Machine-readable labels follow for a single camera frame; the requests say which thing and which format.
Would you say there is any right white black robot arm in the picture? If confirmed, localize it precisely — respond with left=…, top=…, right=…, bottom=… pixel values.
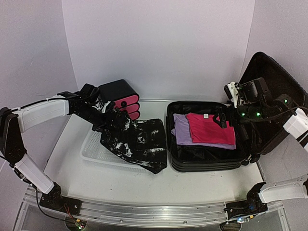
left=213, top=77, right=308, bottom=223

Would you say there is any black pink three-drawer organizer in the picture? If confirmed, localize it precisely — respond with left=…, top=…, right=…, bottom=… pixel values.
left=98, top=79, right=140, bottom=120

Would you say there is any white perforated plastic basket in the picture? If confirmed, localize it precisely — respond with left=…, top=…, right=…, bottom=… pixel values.
left=80, top=129, right=147, bottom=173

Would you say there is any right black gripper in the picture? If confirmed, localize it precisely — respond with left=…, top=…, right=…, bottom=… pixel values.
left=213, top=103, right=266, bottom=129

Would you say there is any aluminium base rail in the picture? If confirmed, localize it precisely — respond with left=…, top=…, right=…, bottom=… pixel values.
left=14, top=186, right=290, bottom=231

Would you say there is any purple cloth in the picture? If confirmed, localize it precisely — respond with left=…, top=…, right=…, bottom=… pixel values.
left=171, top=114, right=236, bottom=150

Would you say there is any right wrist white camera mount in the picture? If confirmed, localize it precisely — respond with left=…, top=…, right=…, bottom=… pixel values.
left=224, top=81, right=242, bottom=108

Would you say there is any magenta t-shirt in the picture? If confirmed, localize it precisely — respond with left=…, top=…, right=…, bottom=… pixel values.
left=185, top=113, right=236, bottom=145

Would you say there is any black ribbed hard-shell suitcase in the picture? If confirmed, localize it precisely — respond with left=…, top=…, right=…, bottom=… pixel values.
left=166, top=52, right=308, bottom=172

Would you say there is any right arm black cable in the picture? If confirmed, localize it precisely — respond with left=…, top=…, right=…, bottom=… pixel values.
left=235, top=83, right=308, bottom=121

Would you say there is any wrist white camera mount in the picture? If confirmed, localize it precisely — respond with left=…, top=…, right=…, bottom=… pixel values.
left=224, top=81, right=242, bottom=108
left=94, top=101, right=111, bottom=114

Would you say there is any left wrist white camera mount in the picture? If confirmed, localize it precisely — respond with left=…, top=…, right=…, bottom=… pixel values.
left=94, top=101, right=111, bottom=114

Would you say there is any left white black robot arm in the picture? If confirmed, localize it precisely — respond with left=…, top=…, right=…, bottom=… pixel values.
left=0, top=84, right=130, bottom=215

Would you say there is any black white patterned garment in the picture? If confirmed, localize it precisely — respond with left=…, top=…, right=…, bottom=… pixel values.
left=100, top=119, right=167, bottom=174

